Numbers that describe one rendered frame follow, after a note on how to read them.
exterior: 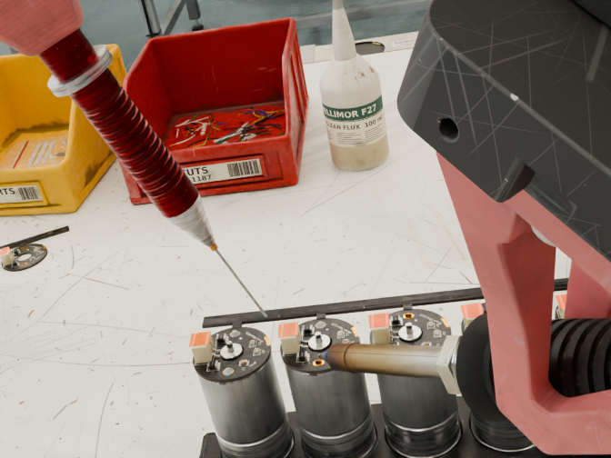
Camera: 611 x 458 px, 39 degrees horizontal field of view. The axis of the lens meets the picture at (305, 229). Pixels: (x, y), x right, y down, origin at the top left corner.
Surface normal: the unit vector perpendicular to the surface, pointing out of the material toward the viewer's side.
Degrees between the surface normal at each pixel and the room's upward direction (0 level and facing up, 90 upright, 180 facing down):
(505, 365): 98
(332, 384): 90
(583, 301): 89
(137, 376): 0
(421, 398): 90
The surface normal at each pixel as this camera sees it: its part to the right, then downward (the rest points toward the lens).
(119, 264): -0.17, -0.84
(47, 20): 0.37, 0.57
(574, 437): -0.75, 0.55
